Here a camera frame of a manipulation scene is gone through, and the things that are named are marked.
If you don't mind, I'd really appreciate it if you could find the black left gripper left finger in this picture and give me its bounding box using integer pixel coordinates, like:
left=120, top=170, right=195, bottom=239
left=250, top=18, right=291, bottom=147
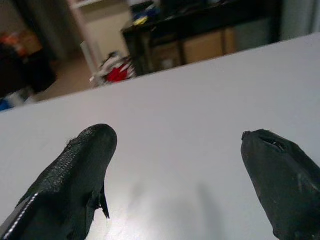
left=0, top=123, right=118, bottom=240

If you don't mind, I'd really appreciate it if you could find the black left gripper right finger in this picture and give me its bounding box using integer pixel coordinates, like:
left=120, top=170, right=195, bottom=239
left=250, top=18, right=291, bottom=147
left=240, top=128, right=320, bottom=240

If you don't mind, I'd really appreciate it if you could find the white shelf frame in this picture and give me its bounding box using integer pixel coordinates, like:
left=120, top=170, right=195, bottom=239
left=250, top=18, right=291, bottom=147
left=68, top=0, right=132, bottom=88

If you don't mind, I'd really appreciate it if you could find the orange box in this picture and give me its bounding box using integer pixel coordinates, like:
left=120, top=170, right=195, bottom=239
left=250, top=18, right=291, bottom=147
left=0, top=31, right=42, bottom=57

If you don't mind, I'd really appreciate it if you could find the brown cardboard box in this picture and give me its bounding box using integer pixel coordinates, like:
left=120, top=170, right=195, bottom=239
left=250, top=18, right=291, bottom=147
left=183, top=31, right=225, bottom=65
left=151, top=42, right=183, bottom=73

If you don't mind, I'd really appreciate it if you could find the black desk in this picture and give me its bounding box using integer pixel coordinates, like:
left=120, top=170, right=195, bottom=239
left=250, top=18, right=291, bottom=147
left=121, top=0, right=283, bottom=77

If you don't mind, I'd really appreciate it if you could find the yellow item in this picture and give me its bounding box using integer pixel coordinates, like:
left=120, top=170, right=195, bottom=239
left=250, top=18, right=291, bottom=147
left=133, top=15, right=149, bottom=26

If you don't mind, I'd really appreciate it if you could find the red and white bundle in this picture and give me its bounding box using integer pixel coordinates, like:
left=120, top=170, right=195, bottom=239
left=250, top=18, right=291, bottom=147
left=98, top=51, right=137, bottom=83

